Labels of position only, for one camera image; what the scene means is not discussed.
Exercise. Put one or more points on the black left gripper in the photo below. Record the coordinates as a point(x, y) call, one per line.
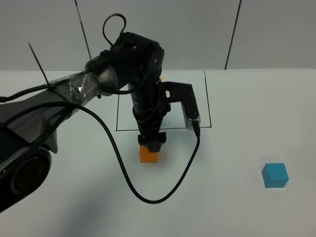
point(149, 108)

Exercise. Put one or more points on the blue block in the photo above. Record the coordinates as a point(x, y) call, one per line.
point(274, 175)

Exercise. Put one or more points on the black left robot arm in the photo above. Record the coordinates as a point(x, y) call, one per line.
point(29, 119)

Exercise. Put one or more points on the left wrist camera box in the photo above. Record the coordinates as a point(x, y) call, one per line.
point(183, 93)

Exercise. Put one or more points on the black cable tie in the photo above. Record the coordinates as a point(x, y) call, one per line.
point(39, 66)

